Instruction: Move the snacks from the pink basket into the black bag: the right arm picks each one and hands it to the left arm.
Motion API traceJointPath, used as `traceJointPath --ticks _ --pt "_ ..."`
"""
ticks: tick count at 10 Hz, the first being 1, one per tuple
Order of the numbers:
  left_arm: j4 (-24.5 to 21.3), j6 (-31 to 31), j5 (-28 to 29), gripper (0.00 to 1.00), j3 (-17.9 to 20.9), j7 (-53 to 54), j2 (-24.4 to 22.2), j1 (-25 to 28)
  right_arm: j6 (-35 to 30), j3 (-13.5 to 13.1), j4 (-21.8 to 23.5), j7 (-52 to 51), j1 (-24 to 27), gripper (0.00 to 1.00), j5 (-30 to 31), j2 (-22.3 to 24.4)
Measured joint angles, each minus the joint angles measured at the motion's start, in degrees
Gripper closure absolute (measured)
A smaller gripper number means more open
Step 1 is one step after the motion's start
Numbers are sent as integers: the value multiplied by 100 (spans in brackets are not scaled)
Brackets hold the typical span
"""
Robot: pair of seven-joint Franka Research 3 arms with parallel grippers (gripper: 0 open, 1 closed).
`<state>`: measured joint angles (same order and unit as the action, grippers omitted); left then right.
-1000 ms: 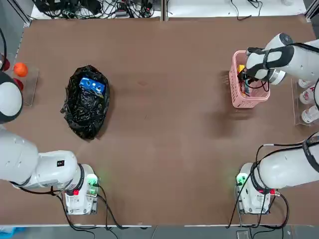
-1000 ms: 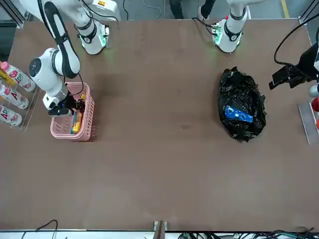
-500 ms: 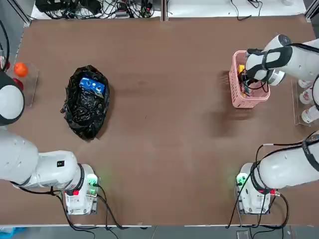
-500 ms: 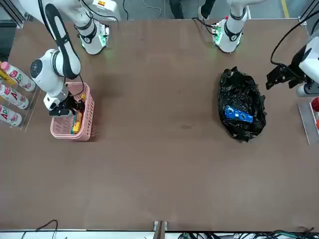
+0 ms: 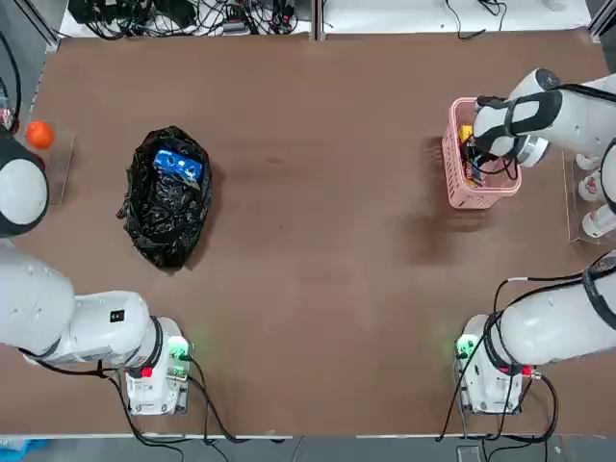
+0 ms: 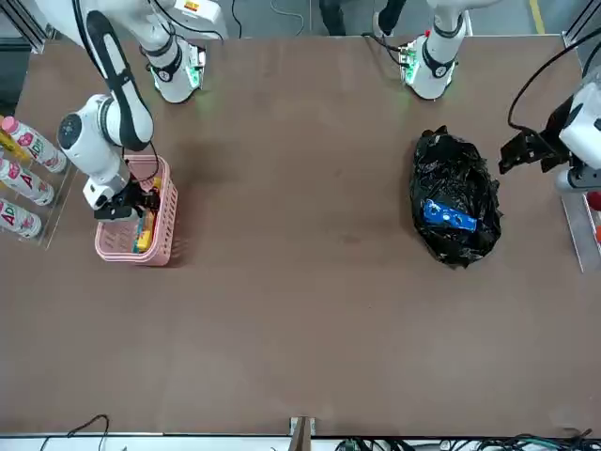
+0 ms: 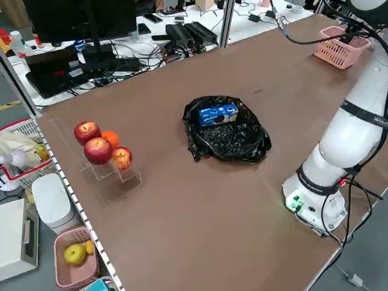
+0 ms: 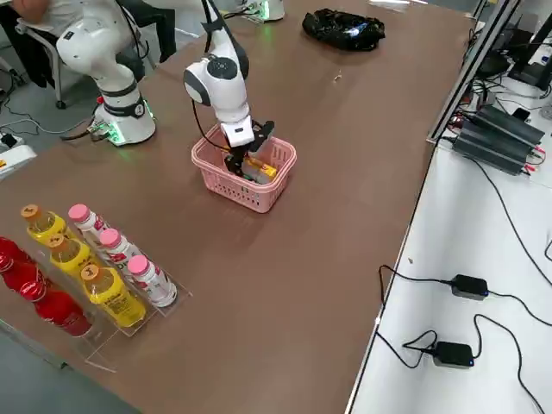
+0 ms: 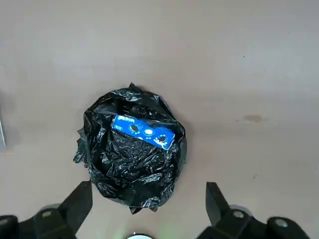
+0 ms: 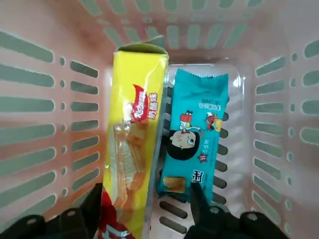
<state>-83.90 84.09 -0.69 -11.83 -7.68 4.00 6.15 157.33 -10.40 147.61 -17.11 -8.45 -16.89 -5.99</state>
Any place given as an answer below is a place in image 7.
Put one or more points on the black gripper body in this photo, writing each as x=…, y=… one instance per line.
x=351, y=31

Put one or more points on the blue cookie box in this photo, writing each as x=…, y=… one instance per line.
x=218, y=115

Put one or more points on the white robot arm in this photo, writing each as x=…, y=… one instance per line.
x=348, y=136

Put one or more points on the pink plastic basket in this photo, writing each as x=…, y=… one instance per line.
x=336, y=54

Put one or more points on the black plastic bag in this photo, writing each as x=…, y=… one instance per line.
x=230, y=142

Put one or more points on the white basket red rim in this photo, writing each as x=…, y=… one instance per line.
x=30, y=175

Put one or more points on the beige cloth bag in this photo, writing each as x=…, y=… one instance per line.
x=15, y=144

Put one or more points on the pink slotted storage basket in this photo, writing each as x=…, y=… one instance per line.
x=75, y=276

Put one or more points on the black power adapter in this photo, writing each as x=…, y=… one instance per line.
x=254, y=17
x=269, y=13

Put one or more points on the pink cup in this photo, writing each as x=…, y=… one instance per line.
x=265, y=2

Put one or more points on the black power supply box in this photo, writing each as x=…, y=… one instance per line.
x=179, y=33
x=201, y=31

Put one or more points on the black smartphone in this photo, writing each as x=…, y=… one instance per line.
x=153, y=18

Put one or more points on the speckled red apple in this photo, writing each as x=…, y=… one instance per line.
x=122, y=158

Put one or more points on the orange fruit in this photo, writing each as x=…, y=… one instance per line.
x=111, y=139

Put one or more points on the black computer monitor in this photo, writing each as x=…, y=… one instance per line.
x=75, y=18

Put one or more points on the clear acrylic fruit stand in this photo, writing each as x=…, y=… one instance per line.
x=100, y=182

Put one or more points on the black laptop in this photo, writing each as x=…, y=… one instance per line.
x=51, y=75

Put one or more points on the small yellow-green pear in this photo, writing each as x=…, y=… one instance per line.
x=43, y=152

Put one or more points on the white plastic bottle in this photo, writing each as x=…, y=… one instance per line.
x=19, y=44

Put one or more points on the small yellow fruit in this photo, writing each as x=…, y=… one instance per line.
x=88, y=247

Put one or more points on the white rounded appliance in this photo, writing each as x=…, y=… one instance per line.
x=51, y=200

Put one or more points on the red plastic item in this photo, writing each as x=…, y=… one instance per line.
x=4, y=36

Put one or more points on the yellow pear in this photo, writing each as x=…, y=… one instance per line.
x=74, y=254

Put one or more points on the teal box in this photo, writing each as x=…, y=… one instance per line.
x=101, y=285

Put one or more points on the white box device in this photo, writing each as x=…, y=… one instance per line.
x=12, y=236

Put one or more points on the perforated metal table rail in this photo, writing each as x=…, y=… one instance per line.
x=75, y=206

